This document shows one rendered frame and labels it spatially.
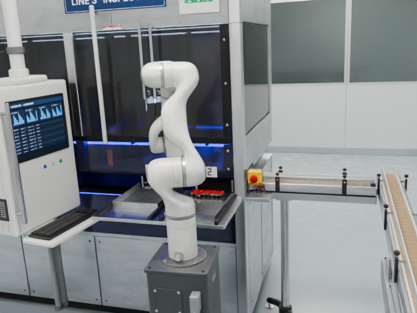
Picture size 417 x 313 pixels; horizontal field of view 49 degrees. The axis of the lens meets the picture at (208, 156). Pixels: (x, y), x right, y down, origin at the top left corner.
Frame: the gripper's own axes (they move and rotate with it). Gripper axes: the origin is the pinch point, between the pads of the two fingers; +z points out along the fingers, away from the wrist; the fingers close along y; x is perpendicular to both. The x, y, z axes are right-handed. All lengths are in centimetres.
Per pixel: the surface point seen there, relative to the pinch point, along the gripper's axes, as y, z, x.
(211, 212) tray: -9.8, 12.9, 12.2
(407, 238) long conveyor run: 7, 14, 103
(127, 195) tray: -19.2, 9.0, -42.9
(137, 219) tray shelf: 9.0, 11.8, -19.6
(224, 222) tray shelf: 0.8, 14.0, 23.1
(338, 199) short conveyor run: -51, 17, 69
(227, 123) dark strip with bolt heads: -33.7, -28.2, 15.6
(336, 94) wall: -497, -1, 13
